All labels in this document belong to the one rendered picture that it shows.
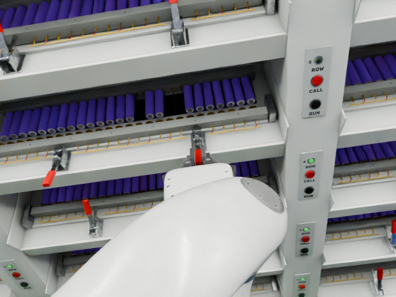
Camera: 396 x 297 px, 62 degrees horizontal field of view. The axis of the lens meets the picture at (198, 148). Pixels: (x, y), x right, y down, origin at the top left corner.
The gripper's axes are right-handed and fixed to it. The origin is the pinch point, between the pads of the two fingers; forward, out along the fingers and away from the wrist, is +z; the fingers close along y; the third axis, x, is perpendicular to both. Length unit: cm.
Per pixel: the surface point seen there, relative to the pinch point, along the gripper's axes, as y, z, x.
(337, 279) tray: 33, 21, -58
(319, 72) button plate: 21.0, 2.9, 11.1
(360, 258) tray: 35, 12, -41
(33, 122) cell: -33.5, 15.2, 6.0
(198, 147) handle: 0.0, 3.6, 0.6
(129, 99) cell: -13.3, 17.1, 7.2
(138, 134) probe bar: -11.2, 9.4, 2.3
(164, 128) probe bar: -6.1, 9.0, 2.9
